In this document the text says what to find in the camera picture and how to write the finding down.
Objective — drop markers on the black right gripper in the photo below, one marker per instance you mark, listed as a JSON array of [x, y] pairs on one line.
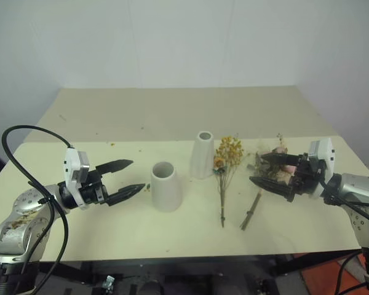
[[307, 178]]

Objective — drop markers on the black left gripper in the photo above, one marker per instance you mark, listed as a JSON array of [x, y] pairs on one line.
[[93, 189]]

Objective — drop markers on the pink dried flower bunch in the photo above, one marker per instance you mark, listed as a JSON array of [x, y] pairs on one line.
[[280, 173]]

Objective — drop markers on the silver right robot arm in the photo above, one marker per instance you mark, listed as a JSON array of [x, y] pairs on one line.
[[355, 184]]

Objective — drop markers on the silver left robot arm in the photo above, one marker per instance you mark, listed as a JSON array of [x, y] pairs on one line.
[[21, 215]]

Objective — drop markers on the wide white ceramic vase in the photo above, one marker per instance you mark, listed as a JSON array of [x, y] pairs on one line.
[[167, 190]]

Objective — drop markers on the narrow white ceramic vase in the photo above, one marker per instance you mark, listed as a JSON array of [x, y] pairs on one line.
[[201, 159]]

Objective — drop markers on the yellow dried flower bunch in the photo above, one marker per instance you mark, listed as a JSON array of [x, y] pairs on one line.
[[230, 150]]

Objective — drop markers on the small metal clamp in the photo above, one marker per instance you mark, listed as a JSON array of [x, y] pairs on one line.
[[108, 282]]

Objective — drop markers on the orange red floor mat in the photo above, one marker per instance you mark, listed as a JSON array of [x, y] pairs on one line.
[[323, 278]]

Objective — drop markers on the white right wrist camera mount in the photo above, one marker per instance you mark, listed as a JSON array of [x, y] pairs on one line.
[[324, 152]]

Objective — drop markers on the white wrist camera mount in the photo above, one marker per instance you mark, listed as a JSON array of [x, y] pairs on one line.
[[72, 163], [324, 152]]

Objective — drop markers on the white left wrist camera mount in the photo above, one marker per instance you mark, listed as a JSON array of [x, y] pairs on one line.
[[72, 163]]

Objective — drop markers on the black table frame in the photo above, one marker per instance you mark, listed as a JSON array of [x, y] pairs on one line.
[[184, 272]]

